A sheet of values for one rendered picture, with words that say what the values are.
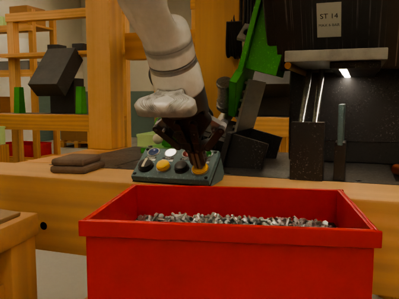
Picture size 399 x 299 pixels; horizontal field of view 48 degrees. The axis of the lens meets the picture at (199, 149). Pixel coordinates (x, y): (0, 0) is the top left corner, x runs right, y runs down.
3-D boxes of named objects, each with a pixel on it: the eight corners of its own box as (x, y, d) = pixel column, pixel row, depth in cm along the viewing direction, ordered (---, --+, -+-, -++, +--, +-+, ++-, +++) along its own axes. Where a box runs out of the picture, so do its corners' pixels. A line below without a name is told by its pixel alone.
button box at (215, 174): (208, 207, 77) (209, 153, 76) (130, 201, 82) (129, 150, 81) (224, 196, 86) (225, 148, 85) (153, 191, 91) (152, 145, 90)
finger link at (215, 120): (202, 114, 69) (195, 122, 71) (226, 131, 70) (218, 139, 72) (206, 105, 71) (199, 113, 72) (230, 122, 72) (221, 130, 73)
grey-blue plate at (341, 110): (344, 181, 83) (347, 104, 81) (332, 180, 83) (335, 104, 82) (345, 173, 92) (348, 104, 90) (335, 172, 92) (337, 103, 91)
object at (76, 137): (93, 148, 956) (92, 127, 951) (59, 147, 979) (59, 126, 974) (118, 143, 1070) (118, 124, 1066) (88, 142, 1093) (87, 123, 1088)
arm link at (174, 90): (135, 118, 65) (122, 81, 61) (160, 76, 73) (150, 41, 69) (194, 118, 62) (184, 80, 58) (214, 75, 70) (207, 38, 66)
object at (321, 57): (387, 67, 70) (388, 47, 70) (283, 69, 76) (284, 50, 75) (377, 78, 107) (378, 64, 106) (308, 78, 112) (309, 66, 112)
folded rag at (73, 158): (72, 165, 101) (72, 152, 101) (105, 167, 100) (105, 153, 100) (48, 172, 92) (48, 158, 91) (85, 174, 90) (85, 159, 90)
